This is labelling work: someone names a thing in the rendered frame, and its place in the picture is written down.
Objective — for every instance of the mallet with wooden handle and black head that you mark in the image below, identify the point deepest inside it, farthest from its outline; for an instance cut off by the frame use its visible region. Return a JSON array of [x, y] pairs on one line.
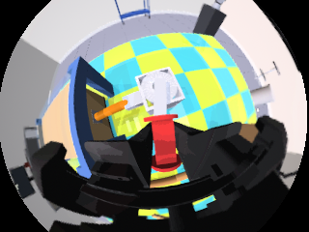
[[168, 180]]

